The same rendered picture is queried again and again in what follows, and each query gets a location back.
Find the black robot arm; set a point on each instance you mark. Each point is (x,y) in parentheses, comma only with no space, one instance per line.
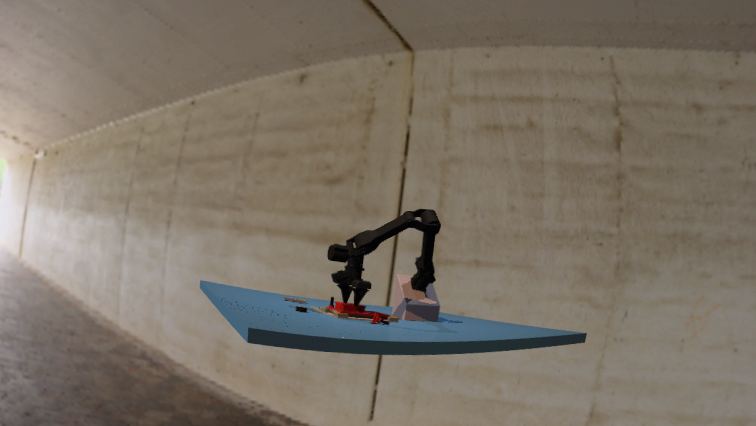
(368,241)

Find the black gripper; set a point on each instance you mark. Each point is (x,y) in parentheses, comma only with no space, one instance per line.
(361,286)

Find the tan flat base plate with orange corner posts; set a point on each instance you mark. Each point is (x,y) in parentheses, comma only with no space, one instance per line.
(345,315)

